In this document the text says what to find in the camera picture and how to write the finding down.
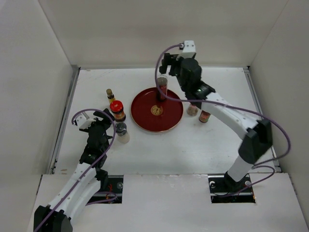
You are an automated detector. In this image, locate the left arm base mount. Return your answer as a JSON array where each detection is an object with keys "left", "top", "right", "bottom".
[{"left": 87, "top": 175, "right": 124, "bottom": 204}]

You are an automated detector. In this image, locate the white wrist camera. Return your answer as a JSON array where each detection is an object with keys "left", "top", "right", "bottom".
[
  {"left": 177, "top": 40, "right": 196, "bottom": 59},
  {"left": 73, "top": 112, "right": 95, "bottom": 130}
]

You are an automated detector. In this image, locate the yellow cap red sauce bottle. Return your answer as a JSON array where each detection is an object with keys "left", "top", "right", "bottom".
[{"left": 198, "top": 110, "right": 211, "bottom": 123}]

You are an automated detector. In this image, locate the aluminium table rail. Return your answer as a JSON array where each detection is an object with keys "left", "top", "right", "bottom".
[
  {"left": 76, "top": 64, "right": 250, "bottom": 70},
  {"left": 243, "top": 65, "right": 282, "bottom": 173},
  {"left": 46, "top": 65, "right": 80, "bottom": 174}
]

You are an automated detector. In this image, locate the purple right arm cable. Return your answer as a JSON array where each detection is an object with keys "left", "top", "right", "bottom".
[{"left": 154, "top": 43, "right": 292, "bottom": 194}]

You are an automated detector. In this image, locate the red lid chili sauce jar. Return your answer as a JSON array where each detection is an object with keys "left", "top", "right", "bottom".
[{"left": 110, "top": 100, "right": 126, "bottom": 122}]

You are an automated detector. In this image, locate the left aluminium table rail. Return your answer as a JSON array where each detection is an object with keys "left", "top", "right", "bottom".
[{"left": 46, "top": 65, "right": 80, "bottom": 174}]

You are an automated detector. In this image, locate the back aluminium table rail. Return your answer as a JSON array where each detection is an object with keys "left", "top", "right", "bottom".
[{"left": 76, "top": 64, "right": 250, "bottom": 70}]

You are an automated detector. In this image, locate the red round lacquer tray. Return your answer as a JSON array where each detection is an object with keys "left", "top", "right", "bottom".
[{"left": 130, "top": 87, "right": 183, "bottom": 132}]

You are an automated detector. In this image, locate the tall dark bottle red label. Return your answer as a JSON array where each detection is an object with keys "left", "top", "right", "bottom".
[{"left": 157, "top": 75, "right": 168, "bottom": 102}]

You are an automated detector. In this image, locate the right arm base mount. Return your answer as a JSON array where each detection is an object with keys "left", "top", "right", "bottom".
[{"left": 208, "top": 174, "right": 255, "bottom": 203}]

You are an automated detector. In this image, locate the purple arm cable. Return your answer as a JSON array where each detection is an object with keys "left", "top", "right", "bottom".
[
  {"left": 32, "top": 108, "right": 118, "bottom": 232},
  {"left": 154, "top": 43, "right": 292, "bottom": 194}
]

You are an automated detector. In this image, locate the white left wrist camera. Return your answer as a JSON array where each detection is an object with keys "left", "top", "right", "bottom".
[{"left": 73, "top": 112, "right": 95, "bottom": 130}]

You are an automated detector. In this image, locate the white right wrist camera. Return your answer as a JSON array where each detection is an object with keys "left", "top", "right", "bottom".
[{"left": 177, "top": 40, "right": 196, "bottom": 59}]

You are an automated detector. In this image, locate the pink lid spice jar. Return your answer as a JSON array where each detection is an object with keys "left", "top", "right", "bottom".
[{"left": 186, "top": 104, "right": 198, "bottom": 116}]

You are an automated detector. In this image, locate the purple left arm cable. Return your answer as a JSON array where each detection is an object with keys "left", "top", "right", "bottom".
[{"left": 32, "top": 108, "right": 118, "bottom": 232}]

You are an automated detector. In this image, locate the right aluminium table rail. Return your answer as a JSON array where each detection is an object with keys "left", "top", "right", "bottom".
[{"left": 243, "top": 65, "right": 282, "bottom": 173}]

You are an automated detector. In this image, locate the yellow label gold cap bottle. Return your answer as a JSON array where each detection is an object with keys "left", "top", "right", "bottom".
[{"left": 106, "top": 88, "right": 115, "bottom": 104}]

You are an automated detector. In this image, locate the clear grinder with black top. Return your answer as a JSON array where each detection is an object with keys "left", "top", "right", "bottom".
[{"left": 115, "top": 122, "right": 130, "bottom": 144}]

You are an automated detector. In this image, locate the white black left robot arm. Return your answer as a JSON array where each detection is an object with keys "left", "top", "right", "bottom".
[{"left": 33, "top": 109, "right": 115, "bottom": 232}]

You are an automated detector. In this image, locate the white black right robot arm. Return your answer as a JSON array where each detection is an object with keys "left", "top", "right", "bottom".
[{"left": 159, "top": 53, "right": 273, "bottom": 193}]

